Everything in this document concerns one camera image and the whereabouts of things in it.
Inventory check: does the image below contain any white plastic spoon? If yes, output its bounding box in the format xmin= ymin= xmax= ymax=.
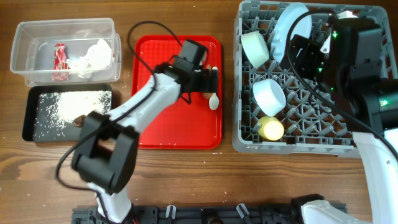
xmin=208 ymin=65 xmax=220 ymax=110

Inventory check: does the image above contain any light blue plate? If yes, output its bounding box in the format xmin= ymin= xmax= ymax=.
xmin=271 ymin=2 xmax=312 ymax=63

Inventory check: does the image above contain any green bowl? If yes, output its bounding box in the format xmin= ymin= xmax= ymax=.
xmin=241 ymin=31 xmax=270 ymax=68

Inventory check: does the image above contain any light blue bowl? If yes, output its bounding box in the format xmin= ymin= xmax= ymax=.
xmin=252 ymin=79 xmax=286 ymax=116

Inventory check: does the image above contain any yellow plastic cup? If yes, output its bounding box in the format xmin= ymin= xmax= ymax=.
xmin=257 ymin=116 xmax=284 ymax=141

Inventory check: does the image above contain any white napkin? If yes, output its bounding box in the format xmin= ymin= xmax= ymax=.
xmin=67 ymin=39 xmax=114 ymax=79

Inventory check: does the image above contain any brown food scrap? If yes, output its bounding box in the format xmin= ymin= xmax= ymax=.
xmin=73 ymin=114 xmax=86 ymax=128

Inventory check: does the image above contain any red snack wrapper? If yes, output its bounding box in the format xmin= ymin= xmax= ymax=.
xmin=52 ymin=44 xmax=68 ymax=81

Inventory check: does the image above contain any white cooked rice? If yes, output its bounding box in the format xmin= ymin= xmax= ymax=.
xmin=32 ymin=90 xmax=113 ymax=142

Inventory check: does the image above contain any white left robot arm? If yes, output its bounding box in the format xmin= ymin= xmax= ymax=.
xmin=72 ymin=39 xmax=218 ymax=223

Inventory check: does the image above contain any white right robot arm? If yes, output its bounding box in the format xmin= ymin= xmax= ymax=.
xmin=285 ymin=10 xmax=397 ymax=223

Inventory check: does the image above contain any grey dishwasher rack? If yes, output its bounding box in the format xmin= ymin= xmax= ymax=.
xmin=233 ymin=1 xmax=397 ymax=158

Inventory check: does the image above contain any black food waste tray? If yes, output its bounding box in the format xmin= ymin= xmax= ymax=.
xmin=22 ymin=84 xmax=113 ymax=142

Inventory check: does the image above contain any red serving tray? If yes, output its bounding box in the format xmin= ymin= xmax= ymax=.
xmin=131 ymin=35 xmax=223 ymax=150

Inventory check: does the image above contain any clear plastic storage bin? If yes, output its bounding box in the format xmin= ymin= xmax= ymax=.
xmin=10 ymin=18 xmax=122 ymax=86

